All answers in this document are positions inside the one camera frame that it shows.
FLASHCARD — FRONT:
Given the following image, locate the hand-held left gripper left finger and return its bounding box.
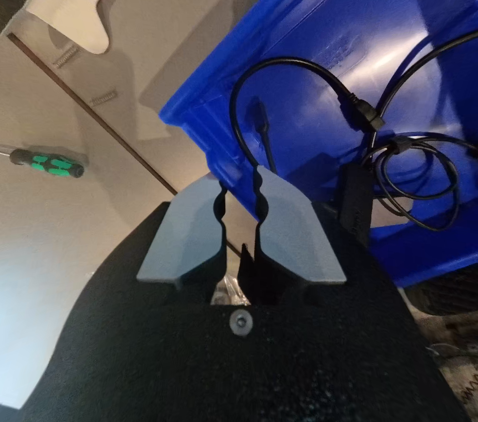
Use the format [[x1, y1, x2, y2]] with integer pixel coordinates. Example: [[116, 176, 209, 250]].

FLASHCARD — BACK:
[[136, 174, 229, 289]]

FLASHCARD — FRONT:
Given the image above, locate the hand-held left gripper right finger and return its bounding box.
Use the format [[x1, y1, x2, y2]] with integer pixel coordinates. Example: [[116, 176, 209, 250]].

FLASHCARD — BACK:
[[253, 165, 347, 285]]

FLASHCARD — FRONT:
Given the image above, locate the black usb cable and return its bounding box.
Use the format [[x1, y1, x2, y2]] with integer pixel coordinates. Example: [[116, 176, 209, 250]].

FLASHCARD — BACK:
[[229, 31, 478, 233]]

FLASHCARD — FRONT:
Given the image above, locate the blue plastic bin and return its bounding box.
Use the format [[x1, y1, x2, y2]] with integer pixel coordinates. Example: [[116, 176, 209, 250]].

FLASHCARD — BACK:
[[159, 0, 478, 287]]

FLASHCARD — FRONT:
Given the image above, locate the small metal spring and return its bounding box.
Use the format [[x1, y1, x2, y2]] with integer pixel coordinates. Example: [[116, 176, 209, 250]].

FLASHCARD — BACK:
[[91, 91, 119, 106], [55, 46, 80, 67]]

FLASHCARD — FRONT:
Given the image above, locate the green black screwdriver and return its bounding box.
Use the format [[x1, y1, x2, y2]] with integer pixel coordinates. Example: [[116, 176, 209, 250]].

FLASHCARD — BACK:
[[0, 144, 86, 179]]

